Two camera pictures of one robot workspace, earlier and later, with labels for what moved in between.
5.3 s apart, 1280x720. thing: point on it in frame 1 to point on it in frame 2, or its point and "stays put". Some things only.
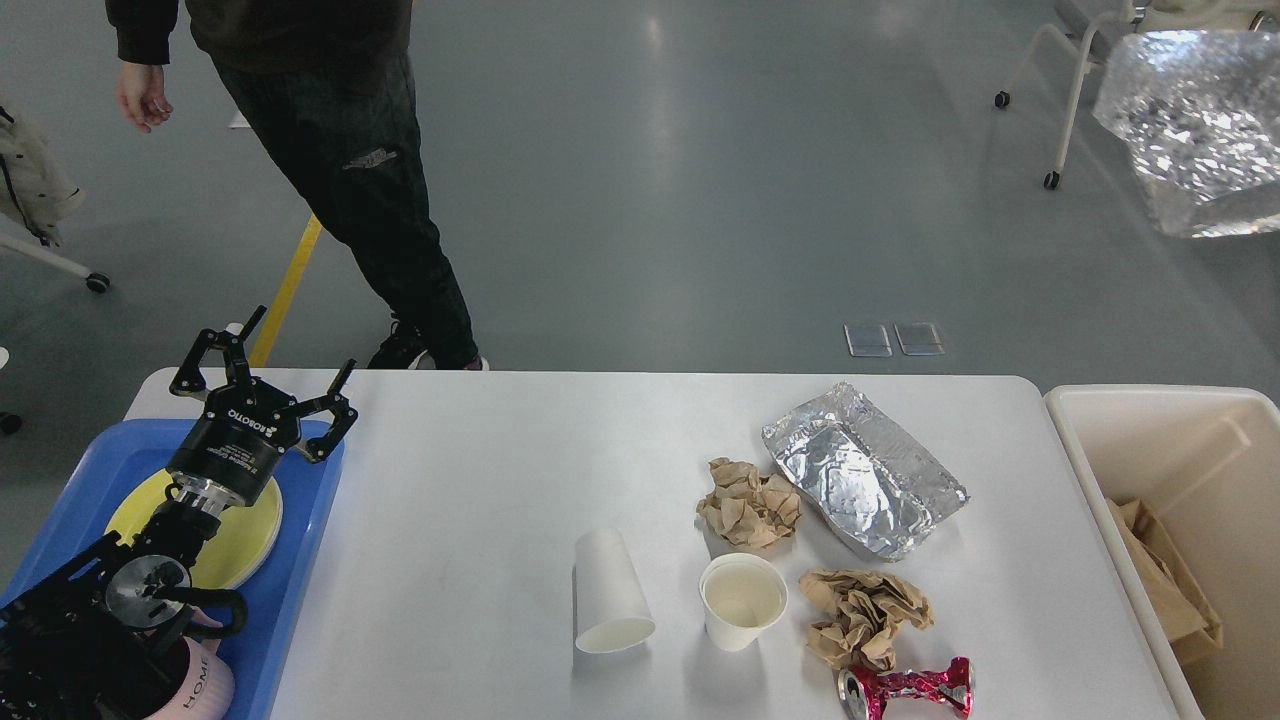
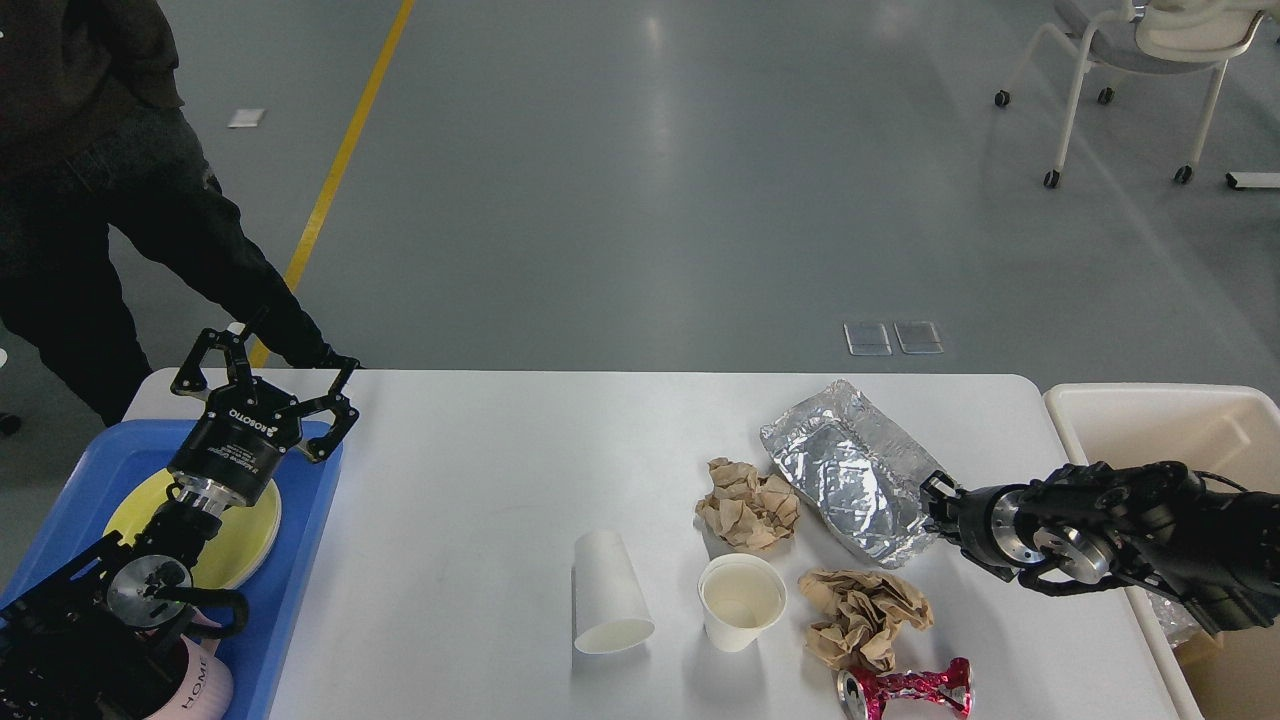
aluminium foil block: x=1200 y=111 to x=1178 y=623
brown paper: x=860 y=614 stays put
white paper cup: x=741 y=595 stays put
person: x=333 y=85 to x=95 y=139
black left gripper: x=235 y=448 stays put
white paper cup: x=613 y=611 stays put
